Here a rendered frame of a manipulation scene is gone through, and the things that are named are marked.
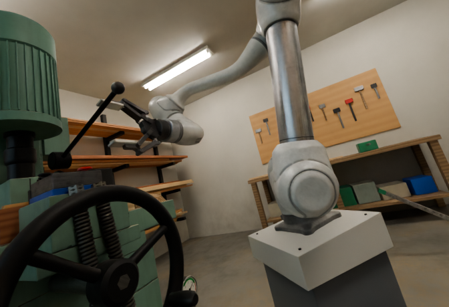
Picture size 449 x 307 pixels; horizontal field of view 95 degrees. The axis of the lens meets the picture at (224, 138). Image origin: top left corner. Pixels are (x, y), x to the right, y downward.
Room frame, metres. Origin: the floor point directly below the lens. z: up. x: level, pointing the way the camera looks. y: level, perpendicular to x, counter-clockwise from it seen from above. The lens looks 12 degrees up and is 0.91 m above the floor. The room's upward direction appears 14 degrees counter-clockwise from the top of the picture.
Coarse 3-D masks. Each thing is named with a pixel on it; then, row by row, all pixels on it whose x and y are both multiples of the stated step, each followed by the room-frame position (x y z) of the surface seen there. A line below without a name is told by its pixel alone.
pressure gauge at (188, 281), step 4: (184, 276) 0.63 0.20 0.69; (188, 276) 0.62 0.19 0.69; (192, 276) 0.64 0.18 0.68; (184, 280) 0.61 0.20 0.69; (188, 280) 0.62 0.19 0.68; (192, 280) 0.64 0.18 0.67; (184, 284) 0.61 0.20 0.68; (188, 284) 0.62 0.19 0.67; (192, 284) 0.63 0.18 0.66; (196, 284) 0.64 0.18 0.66; (184, 288) 0.61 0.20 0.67; (188, 288) 0.62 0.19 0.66; (192, 288) 0.63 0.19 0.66; (196, 288) 0.64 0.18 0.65; (196, 292) 0.64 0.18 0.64
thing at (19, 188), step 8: (8, 184) 0.45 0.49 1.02; (16, 184) 0.45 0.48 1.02; (24, 184) 0.46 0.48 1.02; (0, 192) 0.47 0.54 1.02; (8, 192) 0.45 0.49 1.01; (16, 192) 0.45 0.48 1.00; (24, 192) 0.46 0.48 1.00; (0, 200) 0.47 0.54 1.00; (8, 200) 0.45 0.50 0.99; (16, 200) 0.45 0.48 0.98; (24, 200) 0.46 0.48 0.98; (0, 208) 0.47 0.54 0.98
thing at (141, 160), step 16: (80, 128) 2.46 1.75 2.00; (96, 128) 2.58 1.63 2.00; (112, 128) 2.72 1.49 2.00; (128, 128) 2.90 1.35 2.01; (80, 160) 2.28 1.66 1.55; (96, 160) 2.45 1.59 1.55; (112, 160) 2.64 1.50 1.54; (128, 160) 2.86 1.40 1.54; (144, 160) 3.12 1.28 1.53; (160, 160) 3.42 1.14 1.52; (176, 160) 4.01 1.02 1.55; (160, 176) 3.93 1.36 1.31; (160, 192) 3.28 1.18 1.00
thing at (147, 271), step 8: (152, 248) 0.61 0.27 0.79; (128, 256) 0.55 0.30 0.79; (144, 256) 0.58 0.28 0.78; (152, 256) 0.61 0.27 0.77; (144, 264) 0.58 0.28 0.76; (152, 264) 0.60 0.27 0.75; (144, 272) 0.58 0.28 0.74; (152, 272) 0.60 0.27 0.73; (144, 280) 0.58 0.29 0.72; (136, 288) 0.55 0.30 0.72; (40, 296) 0.39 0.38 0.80; (48, 296) 0.40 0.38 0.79; (56, 296) 0.41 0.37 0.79; (64, 296) 0.42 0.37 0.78; (72, 296) 0.44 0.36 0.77; (80, 296) 0.45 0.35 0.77; (24, 304) 0.38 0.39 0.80; (32, 304) 0.38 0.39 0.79; (40, 304) 0.39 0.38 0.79; (48, 304) 0.40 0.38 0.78; (56, 304) 0.41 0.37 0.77; (64, 304) 0.42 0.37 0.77; (72, 304) 0.43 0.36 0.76; (80, 304) 0.45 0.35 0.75; (88, 304) 0.46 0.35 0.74
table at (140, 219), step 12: (168, 204) 0.69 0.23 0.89; (132, 216) 0.57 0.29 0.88; (144, 216) 0.60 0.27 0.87; (132, 228) 0.46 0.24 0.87; (144, 228) 0.60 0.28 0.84; (96, 240) 0.40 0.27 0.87; (120, 240) 0.44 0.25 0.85; (132, 240) 0.46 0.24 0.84; (0, 252) 0.35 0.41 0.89; (60, 252) 0.35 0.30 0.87; (72, 252) 0.36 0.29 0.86; (24, 276) 0.34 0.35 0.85; (36, 276) 0.32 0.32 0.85; (48, 276) 0.33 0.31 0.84
